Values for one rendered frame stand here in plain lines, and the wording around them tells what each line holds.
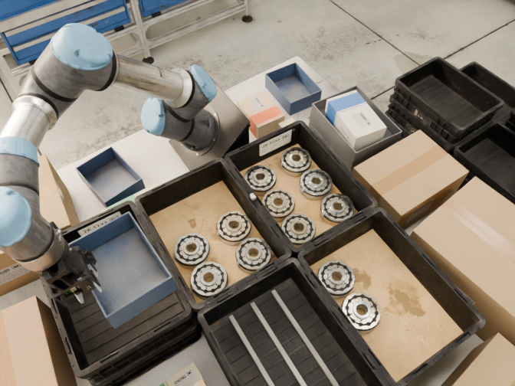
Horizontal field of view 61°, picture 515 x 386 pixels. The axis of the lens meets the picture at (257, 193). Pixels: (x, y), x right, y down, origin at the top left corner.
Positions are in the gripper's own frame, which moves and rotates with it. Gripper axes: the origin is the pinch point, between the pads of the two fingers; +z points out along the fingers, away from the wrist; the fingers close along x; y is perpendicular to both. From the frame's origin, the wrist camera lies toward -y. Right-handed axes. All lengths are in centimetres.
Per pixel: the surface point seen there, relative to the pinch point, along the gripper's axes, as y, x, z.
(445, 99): -29, 166, 78
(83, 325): -6.2, -11.7, 28.7
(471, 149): -4, 161, 89
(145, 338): 10.3, 2.1, 19.6
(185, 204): -25, 29, 32
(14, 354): -7.1, -27.8, 24.1
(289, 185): -12, 60, 35
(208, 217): -16.3, 32.5, 32.5
